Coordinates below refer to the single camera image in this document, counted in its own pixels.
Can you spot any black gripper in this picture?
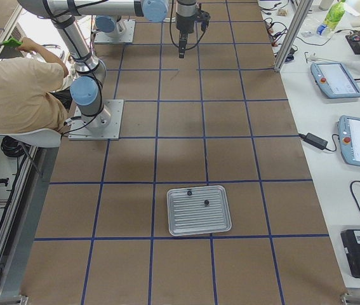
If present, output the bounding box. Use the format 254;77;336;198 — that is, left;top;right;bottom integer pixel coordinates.
176;0;211;58

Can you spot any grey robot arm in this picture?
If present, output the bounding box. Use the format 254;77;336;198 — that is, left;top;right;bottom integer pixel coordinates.
19;1;210;140
95;15;126;37

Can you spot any silver ribbed metal tray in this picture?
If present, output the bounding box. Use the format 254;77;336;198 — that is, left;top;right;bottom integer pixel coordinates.
166;185;232;237

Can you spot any green plastic bottle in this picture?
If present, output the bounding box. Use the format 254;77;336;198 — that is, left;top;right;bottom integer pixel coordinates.
322;0;345;31

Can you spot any far teach pendant tablet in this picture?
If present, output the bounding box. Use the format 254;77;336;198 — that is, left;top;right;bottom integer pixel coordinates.
310;62;360;99

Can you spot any green handheld tool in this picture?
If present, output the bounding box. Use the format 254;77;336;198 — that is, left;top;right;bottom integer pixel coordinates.
3;37;22;48

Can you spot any black power adapter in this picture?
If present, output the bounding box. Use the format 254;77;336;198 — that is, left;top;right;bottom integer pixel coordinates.
298;133;328;150

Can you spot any person in beige shirt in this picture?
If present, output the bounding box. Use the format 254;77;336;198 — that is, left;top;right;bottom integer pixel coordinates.
0;37;69;134

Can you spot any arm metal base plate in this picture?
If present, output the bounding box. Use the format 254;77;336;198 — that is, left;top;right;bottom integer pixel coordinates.
94;19;135;44
68;99;124;140

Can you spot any aluminium frame post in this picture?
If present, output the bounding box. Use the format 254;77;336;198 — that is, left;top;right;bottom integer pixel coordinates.
274;0;312;72

